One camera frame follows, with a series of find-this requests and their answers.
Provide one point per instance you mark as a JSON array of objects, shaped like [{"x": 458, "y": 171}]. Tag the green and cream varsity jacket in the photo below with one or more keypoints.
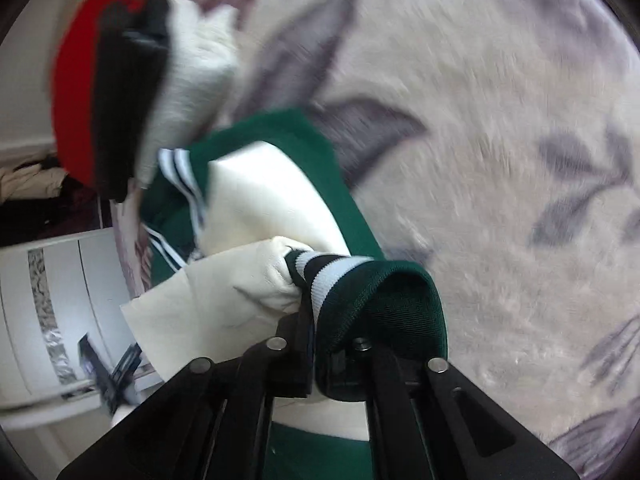
[{"x": 244, "y": 226}]

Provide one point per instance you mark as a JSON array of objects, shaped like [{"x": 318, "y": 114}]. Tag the black folded garment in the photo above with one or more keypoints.
[{"x": 131, "y": 58}]

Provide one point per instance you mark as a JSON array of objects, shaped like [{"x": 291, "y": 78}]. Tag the clothes pile in drawer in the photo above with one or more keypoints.
[{"x": 40, "y": 199}]

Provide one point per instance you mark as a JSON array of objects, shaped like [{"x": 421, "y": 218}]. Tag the white drawer cabinet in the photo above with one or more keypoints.
[{"x": 53, "y": 293}]

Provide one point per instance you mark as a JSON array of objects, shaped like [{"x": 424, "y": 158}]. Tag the floral plush bed blanket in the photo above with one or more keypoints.
[{"x": 496, "y": 144}]

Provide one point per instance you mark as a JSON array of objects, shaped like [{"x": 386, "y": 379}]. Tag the red folded garment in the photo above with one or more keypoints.
[{"x": 72, "y": 81}]

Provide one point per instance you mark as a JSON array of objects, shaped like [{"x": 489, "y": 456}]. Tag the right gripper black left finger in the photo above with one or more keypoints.
[{"x": 211, "y": 420}]

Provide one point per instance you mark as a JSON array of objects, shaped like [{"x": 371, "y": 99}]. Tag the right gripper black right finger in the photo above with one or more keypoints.
[{"x": 426, "y": 420}]

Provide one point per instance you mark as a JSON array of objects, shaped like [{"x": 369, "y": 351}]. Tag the white fuzzy folded garment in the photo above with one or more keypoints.
[{"x": 200, "y": 70}]

